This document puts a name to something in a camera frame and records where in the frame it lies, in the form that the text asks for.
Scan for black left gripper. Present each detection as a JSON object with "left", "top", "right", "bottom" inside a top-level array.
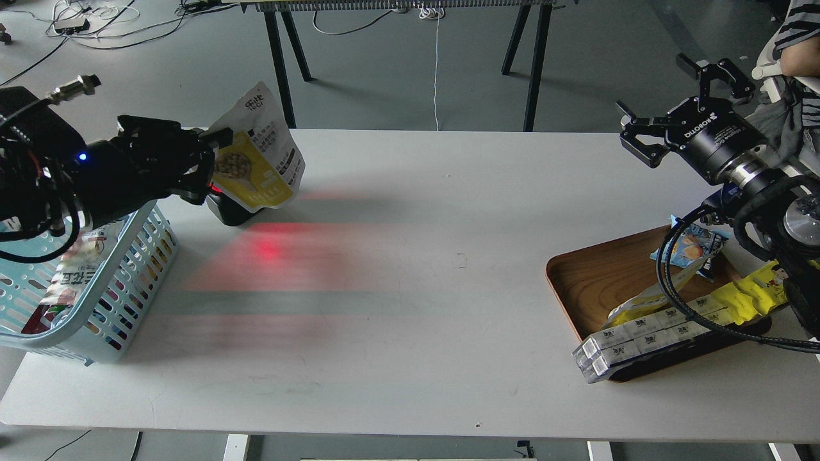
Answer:
[{"left": 77, "top": 115, "right": 234, "bottom": 222}]

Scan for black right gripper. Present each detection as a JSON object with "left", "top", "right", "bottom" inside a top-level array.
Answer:
[{"left": 615, "top": 53, "right": 768, "bottom": 186}]

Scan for yellow chickpea snack pouch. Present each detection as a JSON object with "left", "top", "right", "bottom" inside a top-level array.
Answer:
[{"left": 207, "top": 81, "right": 306, "bottom": 213}]

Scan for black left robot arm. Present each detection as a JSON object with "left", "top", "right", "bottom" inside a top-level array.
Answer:
[{"left": 2, "top": 75, "right": 233, "bottom": 263}]

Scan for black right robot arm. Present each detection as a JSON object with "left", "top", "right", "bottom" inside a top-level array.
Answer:
[{"left": 617, "top": 54, "right": 818, "bottom": 354}]

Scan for blue snack packet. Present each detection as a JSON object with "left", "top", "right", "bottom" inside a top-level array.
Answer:
[{"left": 669, "top": 224, "right": 730, "bottom": 282}]

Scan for snack packet in basket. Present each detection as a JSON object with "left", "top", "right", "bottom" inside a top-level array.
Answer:
[{"left": 22, "top": 221, "right": 124, "bottom": 334}]

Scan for yellow white snack pouch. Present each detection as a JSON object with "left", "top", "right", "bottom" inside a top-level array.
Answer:
[{"left": 600, "top": 257, "right": 708, "bottom": 330}]

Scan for light blue plastic basket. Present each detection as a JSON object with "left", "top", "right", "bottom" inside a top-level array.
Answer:
[{"left": 1, "top": 202, "right": 177, "bottom": 365}]

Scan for yellow cartoon snack bag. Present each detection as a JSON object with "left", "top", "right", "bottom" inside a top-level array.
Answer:
[{"left": 709, "top": 261, "right": 789, "bottom": 326}]

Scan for white boxed snack pack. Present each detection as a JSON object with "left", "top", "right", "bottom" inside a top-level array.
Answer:
[{"left": 572, "top": 307, "right": 740, "bottom": 384}]

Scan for black barcode scanner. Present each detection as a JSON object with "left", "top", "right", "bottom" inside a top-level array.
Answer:
[{"left": 205, "top": 184, "right": 258, "bottom": 227}]

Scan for seated person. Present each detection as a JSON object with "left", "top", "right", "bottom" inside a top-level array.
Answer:
[{"left": 748, "top": 1, "right": 819, "bottom": 174}]

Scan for black table trestle legs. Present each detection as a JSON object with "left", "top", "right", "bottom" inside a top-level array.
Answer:
[{"left": 226, "top": 1, "right": 565, "bottom": 132}]

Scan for brown wooden tray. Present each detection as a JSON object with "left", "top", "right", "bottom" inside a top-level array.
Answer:
[{"left": 545, "top": 224, "right": 773, "bottom": 383}]

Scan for floor cables and adapter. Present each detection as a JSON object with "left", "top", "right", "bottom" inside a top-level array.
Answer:
[{"left": 0, "top": 0, "right": 225, "bottom": 90}]

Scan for white hanging cable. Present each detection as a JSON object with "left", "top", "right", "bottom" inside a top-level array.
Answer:
[{"left": 419, "top": 5, "right": 447, "bottom": 132}]

